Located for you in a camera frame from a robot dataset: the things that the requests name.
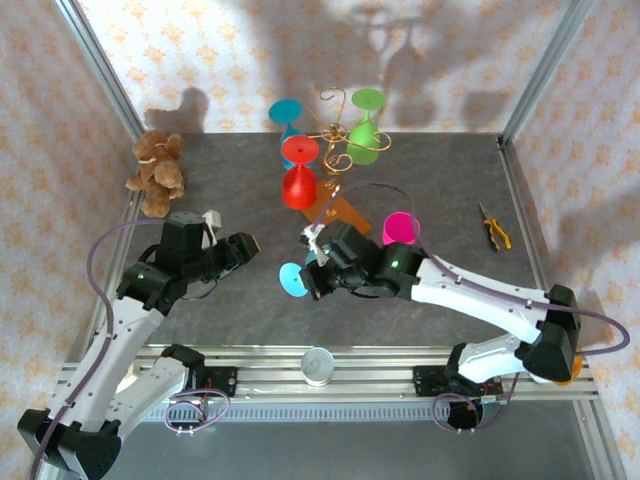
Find aluminium side rail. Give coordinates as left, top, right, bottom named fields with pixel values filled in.
left=497, top=134, right=557, bottom=346
left=64, top=189, right=144, bottom=361

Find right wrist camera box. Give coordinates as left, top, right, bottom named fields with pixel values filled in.
left=298, top=223, right=326, bottom=256

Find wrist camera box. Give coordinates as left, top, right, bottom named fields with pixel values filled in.
left=298, top=223, right=326, bottom=256
left=201, top=209, right=224, bottom=246

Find green plastic wine glass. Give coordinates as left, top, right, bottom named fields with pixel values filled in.
left=346, top=88, right=387, bottom=166

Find light blue plastic wine glass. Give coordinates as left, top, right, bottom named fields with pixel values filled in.
left=278, top=248, right=324, bottom=300

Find brown teddy bear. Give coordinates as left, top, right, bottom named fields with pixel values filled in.
left=124, top=129, right=186, bottom=219

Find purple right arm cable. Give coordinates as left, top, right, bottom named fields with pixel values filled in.
left=307, top=180, right=630, bottom=434

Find yellow black pliers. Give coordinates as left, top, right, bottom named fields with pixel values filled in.
left=478, top=202, right=512, bottom=251

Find aluminium rail base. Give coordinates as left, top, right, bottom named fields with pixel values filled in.
left=53, top=344, right=600, bottom=401

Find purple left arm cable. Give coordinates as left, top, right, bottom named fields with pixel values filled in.
left=30, top=219, right=232, bottom=480

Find gold wire wine glass rack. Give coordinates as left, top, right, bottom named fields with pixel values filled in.
left=301, top=88, right=392, bottom=237

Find aluminium frame post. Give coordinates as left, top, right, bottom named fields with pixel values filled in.
left=53, top=0, right=146, bottom=144
left=501, top=0, right=596, bottom=146

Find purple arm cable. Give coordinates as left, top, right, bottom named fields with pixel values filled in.
left=307, top=180, right=630, bottom=434
left=30, top=219, right=232, bottom=480

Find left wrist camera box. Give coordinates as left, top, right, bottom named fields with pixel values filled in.
left=201, top=209, right=224, bottom=246

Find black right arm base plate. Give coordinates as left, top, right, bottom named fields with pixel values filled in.
left=411, top=365, right=504, bottom=400

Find teal plastic wine glass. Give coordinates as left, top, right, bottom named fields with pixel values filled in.
left=268, top=98, right=304, bottom=170

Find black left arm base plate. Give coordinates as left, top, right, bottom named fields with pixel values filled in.
left=187, top=366, right=238, bottom=400

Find orange domed lamp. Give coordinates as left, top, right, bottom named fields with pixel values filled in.
left=554, top=344, right=584, bottom=387

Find grey slotted cable duct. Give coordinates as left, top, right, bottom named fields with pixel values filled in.
left=149, top=403, right=576, bottom=422

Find pink plastic wine glass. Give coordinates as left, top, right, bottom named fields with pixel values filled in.
left=382, top=211, right=421, bottom=246

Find red plastic wine glass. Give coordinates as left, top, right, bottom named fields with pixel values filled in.
left=281, top=134, right=320, bottom=209

